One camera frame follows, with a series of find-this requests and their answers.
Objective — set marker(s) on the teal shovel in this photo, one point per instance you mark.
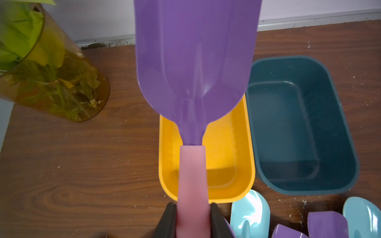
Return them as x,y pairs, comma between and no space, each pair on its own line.
250,216
363,218

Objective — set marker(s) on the dark teal storage box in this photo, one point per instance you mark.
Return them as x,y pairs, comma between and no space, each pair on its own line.
301,139

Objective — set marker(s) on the purple shovel pink handle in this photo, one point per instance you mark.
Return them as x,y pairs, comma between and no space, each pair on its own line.
282,231
193,66
327,224

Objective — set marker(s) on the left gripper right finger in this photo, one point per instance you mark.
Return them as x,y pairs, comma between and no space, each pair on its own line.
220,228

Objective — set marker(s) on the yellow plastic storage box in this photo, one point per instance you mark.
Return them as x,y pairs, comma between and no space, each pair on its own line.
230,160

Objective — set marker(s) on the potted green plant vase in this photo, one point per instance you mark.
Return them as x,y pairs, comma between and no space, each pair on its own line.
43,69

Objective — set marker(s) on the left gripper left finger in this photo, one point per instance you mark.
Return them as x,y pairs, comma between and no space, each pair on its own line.
166,227

